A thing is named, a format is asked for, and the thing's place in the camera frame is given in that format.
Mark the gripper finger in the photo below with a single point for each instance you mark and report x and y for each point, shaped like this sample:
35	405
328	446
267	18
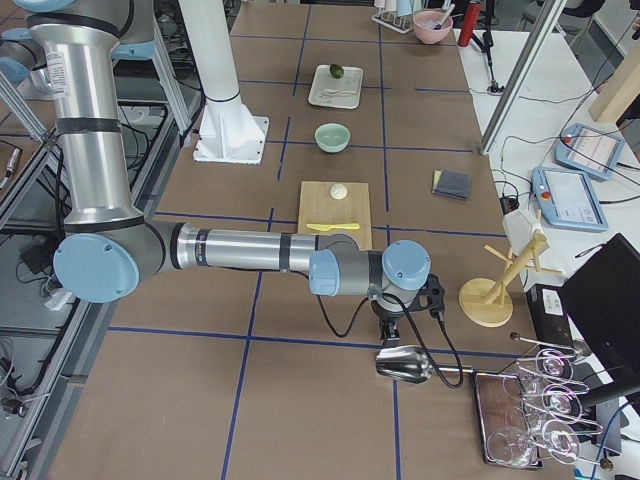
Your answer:
394	333
385	332

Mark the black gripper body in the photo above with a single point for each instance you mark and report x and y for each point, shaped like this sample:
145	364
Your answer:
389	316

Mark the white ceramic spoon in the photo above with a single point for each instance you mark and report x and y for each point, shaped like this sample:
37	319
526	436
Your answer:
337	92

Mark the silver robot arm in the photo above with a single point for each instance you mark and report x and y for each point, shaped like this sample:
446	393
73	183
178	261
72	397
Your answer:
110	247

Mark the white steamed bun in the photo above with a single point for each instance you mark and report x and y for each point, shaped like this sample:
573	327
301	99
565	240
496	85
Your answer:
338	191

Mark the light green bowl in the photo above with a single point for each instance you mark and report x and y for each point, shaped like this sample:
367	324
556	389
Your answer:
332	137

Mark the pink bowl with ice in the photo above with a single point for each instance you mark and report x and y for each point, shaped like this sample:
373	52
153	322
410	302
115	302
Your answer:
429	27

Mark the metal scoop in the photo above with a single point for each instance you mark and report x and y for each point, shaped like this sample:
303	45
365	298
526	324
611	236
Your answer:
411	364

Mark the wooden mug tree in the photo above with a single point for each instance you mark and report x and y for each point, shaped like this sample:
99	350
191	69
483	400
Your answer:
486	302

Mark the yellow plastic knife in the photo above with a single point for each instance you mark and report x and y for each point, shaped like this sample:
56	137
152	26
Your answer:
320	227

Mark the bamboo cutting board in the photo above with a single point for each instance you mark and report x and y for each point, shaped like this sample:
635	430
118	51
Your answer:
317	206

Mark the grey and yellow cloth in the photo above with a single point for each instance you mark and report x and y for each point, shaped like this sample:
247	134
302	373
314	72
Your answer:
451	184

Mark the dark tray with glasses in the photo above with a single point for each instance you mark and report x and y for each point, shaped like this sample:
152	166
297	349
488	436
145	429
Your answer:
498	400

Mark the clear wine glass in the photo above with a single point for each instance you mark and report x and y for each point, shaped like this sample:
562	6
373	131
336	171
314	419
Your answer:
511	447

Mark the black monitor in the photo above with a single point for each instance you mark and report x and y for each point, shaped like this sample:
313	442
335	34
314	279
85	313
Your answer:
602	300

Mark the near blue teach pendant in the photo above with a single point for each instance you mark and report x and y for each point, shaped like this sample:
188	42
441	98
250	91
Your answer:
567	199

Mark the blue teach pendant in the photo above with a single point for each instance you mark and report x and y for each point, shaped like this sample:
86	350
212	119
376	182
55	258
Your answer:
587	149
567	199

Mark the white rectangular tray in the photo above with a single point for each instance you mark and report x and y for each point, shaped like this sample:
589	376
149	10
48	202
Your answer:
351	81

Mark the green lime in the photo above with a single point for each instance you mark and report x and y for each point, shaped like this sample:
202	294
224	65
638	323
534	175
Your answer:
336	71

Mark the far blue teach pendant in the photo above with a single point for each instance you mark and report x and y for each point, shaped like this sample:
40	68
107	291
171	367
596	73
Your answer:
587	149

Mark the black tripod stick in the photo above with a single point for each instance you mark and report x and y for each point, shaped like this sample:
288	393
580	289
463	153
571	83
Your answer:
486	43

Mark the red bottle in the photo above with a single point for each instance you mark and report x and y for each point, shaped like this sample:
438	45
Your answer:
470	20

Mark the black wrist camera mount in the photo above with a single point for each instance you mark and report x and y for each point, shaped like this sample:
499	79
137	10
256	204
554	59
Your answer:
431	298

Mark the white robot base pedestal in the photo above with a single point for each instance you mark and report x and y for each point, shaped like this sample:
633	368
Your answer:
228	131

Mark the white wire cup rack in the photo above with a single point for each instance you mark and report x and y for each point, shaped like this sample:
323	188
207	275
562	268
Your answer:
394	14

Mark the aluminium frame post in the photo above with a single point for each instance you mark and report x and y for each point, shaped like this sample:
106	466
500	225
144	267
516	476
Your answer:
542	28

